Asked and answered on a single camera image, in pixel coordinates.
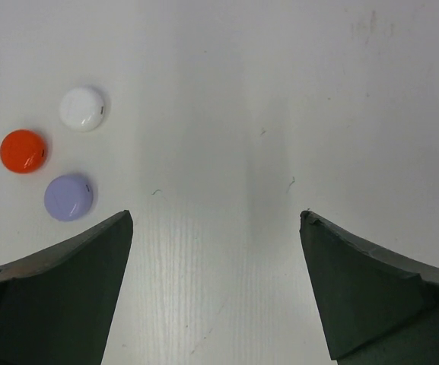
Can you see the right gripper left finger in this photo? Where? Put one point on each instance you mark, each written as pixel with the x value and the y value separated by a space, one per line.
pixel 57 305

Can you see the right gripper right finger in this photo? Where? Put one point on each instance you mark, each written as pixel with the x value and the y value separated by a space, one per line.
pixel 376 306

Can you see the purple charging case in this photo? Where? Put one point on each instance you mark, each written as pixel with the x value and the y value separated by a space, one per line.
pixel 69 197

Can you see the orange charging case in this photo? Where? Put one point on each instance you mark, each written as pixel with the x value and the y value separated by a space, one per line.
pixel 23 151

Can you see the white charging case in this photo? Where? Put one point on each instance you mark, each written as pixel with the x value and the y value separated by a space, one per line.
pixel 82 109

